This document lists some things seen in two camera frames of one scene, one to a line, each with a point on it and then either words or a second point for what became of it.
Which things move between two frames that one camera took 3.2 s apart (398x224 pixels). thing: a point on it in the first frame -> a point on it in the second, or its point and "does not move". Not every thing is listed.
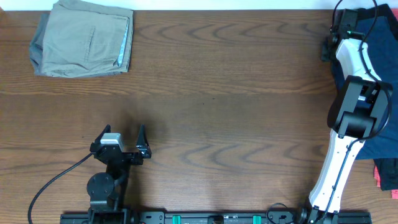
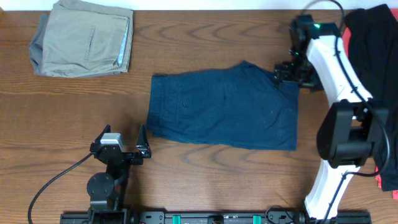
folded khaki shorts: x=81 y=39 does not move
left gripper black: x=123 y=155 does not move
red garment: x=377 y=182 does not move
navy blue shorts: x=382 y=49 -> x=242 y=104
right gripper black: x=325 y=51 -> x=283 y=73
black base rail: x=217 y=217 does not move
